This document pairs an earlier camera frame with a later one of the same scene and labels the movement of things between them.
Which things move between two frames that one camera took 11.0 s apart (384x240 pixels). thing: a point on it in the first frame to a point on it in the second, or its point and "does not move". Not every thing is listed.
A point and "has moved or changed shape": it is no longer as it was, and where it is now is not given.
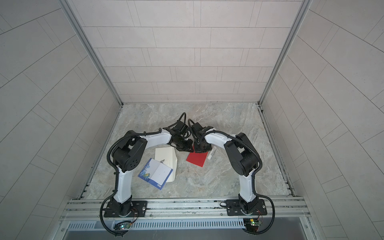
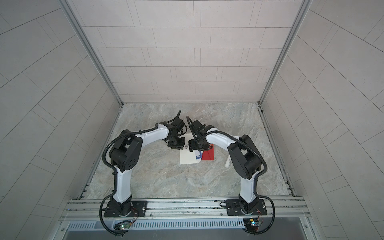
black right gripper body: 199,147 does not move
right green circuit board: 251,224 does not move
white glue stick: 213,150 to 228,163
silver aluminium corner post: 72,14 does not move
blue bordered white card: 156,173 to 198,154
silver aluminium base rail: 282,214 does not move
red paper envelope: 198,158 has moved or changed shape
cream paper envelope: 167,156 to 186,156
